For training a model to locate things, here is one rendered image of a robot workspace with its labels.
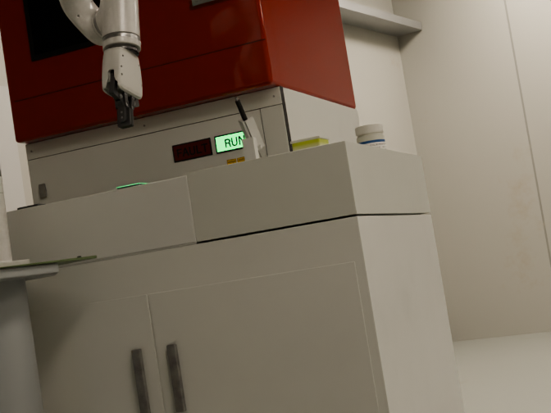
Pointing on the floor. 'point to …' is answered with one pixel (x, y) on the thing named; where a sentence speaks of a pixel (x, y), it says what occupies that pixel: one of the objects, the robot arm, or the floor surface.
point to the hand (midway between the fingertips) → (125, 118)
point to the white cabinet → (254, 325)
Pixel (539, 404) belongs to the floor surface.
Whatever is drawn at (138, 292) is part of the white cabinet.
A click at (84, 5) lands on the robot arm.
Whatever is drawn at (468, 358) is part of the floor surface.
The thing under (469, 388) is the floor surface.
